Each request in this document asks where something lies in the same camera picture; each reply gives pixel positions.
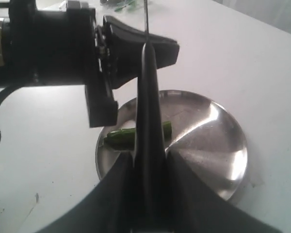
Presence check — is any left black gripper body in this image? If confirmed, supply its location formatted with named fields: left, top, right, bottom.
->
left=33, top=6, right=99, bottom=86

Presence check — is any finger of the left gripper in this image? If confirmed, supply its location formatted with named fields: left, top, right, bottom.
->
left=103, top=16, right=179, bottom=89
left=85, top=71, right=118, bottom=128

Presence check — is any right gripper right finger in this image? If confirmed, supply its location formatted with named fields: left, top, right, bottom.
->
left=166, top=150, right=280, bottom=233

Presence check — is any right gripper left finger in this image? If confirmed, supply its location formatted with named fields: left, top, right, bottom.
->
left=39, top=151, right=133, bottom=233

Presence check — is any green cucumber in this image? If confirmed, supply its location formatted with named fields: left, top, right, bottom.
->
left=103, top=121, right=172, bottom=151

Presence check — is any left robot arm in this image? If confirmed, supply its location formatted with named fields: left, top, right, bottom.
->
left=0, top=0, right=147, bottom=128

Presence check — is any round stainless steel plate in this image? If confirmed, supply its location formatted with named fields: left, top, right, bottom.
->
left=95, top=89, right=248, bottom=201

